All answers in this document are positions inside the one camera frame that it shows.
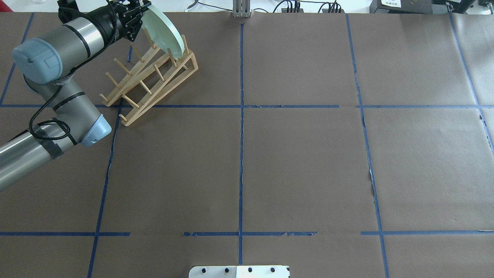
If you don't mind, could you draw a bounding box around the aluminium frame post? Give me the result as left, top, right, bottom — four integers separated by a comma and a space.
232, 0, 252, 18

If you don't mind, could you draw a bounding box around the black box with label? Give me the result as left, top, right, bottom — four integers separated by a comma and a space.
369, 0, 449, 14

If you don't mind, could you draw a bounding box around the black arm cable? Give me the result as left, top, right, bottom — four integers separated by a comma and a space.
29, 12, 118, 141

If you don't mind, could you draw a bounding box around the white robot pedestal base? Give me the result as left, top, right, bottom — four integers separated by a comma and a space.
188, 264, 291, 278

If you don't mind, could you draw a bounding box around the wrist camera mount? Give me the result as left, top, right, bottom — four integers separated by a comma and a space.
57, 0, 85, 24

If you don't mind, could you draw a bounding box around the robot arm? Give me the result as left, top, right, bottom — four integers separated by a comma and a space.
0, 0, 151, 191

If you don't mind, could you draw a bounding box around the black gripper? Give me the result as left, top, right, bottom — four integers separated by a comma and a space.
108, 0, 151, 41

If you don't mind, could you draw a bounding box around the mint green plate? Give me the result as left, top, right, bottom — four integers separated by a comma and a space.
142, 5, 185, 58

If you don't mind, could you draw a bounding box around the wooden plate rack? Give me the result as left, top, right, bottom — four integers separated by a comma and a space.
100, 30, 199, 126

